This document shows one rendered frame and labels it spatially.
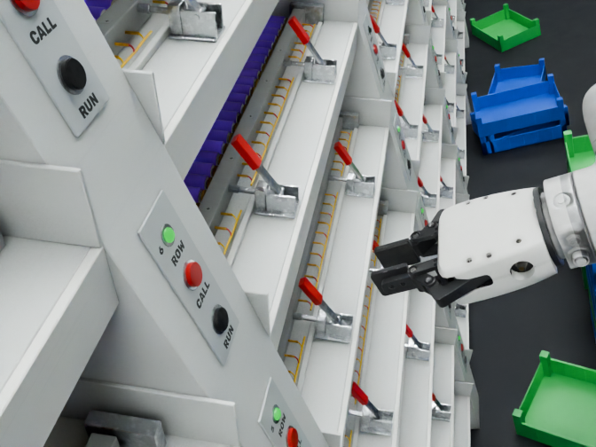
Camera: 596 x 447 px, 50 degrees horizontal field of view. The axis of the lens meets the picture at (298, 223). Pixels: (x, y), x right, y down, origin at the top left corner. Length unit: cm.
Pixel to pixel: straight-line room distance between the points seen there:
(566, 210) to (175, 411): 36
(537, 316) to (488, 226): 130
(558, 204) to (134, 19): 38
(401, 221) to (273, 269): 62
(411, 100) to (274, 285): 102
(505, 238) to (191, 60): 31
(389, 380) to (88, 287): 65
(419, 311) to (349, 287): 47
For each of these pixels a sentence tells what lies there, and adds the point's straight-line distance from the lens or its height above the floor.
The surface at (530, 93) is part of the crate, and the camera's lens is 266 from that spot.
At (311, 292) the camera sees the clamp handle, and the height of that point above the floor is 97.
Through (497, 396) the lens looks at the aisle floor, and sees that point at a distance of 176.
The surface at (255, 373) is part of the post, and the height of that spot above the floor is 108.
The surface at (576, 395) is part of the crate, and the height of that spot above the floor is 0.
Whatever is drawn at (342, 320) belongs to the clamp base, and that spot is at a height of 90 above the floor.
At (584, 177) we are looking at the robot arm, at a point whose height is 106.
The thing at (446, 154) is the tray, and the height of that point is 34.
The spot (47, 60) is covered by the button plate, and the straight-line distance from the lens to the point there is 35.
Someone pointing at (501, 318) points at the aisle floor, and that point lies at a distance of 192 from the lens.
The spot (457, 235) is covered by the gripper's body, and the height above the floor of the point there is 102.
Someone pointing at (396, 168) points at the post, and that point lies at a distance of 114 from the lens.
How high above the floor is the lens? 143
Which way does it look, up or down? 35 degrees down
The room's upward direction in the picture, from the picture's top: 24 degrees counter-clockwise
